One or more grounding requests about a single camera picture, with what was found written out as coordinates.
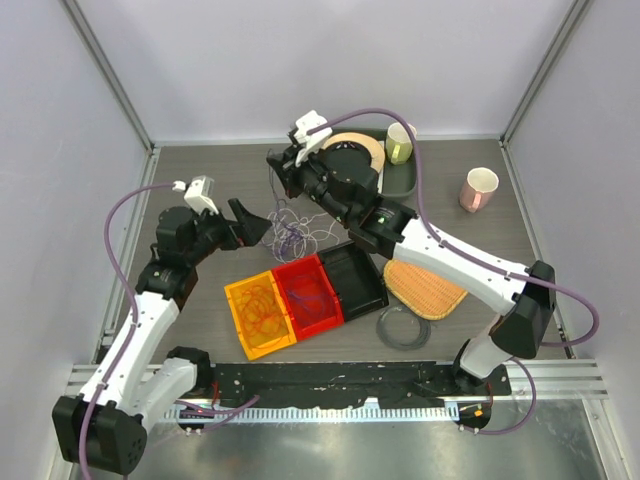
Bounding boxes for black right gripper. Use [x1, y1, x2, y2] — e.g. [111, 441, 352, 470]
[268, 142, 353, 227]

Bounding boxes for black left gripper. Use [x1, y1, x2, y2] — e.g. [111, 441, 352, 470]
[185, 199, 270, 266]

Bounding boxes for white cable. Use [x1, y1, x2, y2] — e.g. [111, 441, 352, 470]
[262, 209, 346, 261]

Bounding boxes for purple cable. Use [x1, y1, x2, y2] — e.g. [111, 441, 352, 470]
[267, 147, 336, 321]

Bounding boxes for orange cable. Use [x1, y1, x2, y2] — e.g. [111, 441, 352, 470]
[234, 284, 296, 349]

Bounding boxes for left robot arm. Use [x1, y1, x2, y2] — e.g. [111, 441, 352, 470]
[52, 199, 271, 476]

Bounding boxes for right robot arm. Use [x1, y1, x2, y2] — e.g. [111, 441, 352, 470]
[266, 142, 555, 395]

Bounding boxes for tan rimmed black plate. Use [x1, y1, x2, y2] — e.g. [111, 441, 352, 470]
[323, 132, 386, 173]

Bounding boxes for red plastic bin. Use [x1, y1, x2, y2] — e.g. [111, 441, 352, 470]
[271, 254, 344, 341]

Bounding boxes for yellow plastic bin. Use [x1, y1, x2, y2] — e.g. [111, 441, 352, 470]
[224, 271, 297, 361]

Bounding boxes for dark green tray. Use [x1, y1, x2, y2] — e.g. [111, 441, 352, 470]
[379, 133, 417, 200]

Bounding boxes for green mug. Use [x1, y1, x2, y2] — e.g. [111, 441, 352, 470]
[385, 122, 417, 165]

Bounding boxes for black plastic bin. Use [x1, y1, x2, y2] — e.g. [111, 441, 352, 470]
[317, 241, 389, 322]

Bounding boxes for woven orange basket tray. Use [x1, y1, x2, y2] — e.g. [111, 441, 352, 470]
[383, 260, 468, 321]

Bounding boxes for pink mug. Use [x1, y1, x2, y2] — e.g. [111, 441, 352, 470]
[459, 167, 500, 213]

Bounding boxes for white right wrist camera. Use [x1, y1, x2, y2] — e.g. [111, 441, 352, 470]
[289, 110, 333, 168]

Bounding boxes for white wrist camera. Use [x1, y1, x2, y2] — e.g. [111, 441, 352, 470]
[289, 110, 333, 168]
[171, 175, 219, 215]

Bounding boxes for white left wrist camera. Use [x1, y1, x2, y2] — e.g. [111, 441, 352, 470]
[171, 175, 219, 215]

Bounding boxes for aluminium frame post left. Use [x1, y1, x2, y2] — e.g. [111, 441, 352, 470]
[59, 0, 161, 161]

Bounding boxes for aluminium frame post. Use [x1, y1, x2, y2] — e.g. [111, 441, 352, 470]
[59, 0, 161, 161]
[499, 0, 596, 149]

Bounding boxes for purple left arm hose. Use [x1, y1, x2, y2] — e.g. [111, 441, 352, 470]
[77, 182, 259, 480]

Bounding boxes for grey coiled cable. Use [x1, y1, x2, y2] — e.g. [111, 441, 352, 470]
[375, 305, 433, 352]

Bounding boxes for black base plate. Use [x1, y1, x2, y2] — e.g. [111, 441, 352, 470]
[213, 361, 512, 409]

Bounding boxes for aluminium frame post right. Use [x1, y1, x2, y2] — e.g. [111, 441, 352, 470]
[499, 0, 596, 149]

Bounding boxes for aluminium front rail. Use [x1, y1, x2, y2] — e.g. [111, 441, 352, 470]
[67, 361, 608, 429]

